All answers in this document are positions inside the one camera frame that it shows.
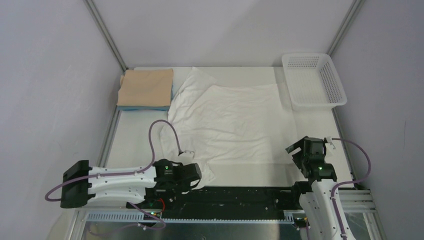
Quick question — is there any white t shirt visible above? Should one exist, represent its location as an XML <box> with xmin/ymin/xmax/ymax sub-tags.
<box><xmin>159</xmin><ymin>67</ymin><xmax>301</xmax><ymax>187</ymax></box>

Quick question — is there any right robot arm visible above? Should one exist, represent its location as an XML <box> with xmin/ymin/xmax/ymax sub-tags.
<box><xmin>285</xmin><ymin>136</ymin><xmax>355</xmax><ymax>240</ymax></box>

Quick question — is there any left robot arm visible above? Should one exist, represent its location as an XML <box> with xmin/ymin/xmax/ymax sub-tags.
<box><xmin>60</xmin><ymin>159</ymin><xmax>202</xmax><ymax>209</ymax></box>

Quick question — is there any white plastic basket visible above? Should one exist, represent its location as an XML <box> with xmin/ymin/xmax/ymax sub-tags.
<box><xmin>281</xmin><ymin>53</ymin><xmax>348</xmax><ymax>111</ymax></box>

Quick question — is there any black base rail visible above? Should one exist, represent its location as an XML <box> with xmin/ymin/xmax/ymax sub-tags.
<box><xmin>136</xmin><ymin>186</ymin><xmax>301</xmax><ymax>221</ymax></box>

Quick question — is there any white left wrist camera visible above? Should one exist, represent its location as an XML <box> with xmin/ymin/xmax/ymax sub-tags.
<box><xmin>178</xmin><ymin>150</ymin><xmax>195</xmax><ymax>165</ymax></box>

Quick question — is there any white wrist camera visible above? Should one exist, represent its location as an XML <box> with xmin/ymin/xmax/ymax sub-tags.
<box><xmin>323</xmin><ymin>136</ymin><xmax>336</xmax><ymax>151</ymax></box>
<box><xmin>178</xmin><ymin>150</ymin><xmax>195</xmax><ymax>165</ymax></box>

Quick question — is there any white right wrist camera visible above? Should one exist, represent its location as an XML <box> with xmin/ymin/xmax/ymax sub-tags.
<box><xmin>323</xmin><ymin>136</ymin><xmax>336</xmax><ymax>151</ymax></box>

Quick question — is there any aluminium frame post right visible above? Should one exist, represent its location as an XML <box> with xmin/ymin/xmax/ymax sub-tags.
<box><xmin>326</xmin><ymin>0</ymin><xmax>366</xmax><ymax>57</ymax></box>

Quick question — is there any aluminium frame post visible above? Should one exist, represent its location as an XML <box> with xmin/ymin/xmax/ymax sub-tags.
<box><xmin>326</xmin><ymin>0</ymin><xmax>366</xmax><ymax>57</ymax></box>
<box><xmin>83</xmin><ymin>0</ymin><xmax>128</xmax><ymax>72</ymax></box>

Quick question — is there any aluminium frame post left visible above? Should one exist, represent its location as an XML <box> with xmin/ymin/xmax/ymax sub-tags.
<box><xmin>83</xmin><ymin>0</ymin><xmax>128</xmax><ymax>72</ymax></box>

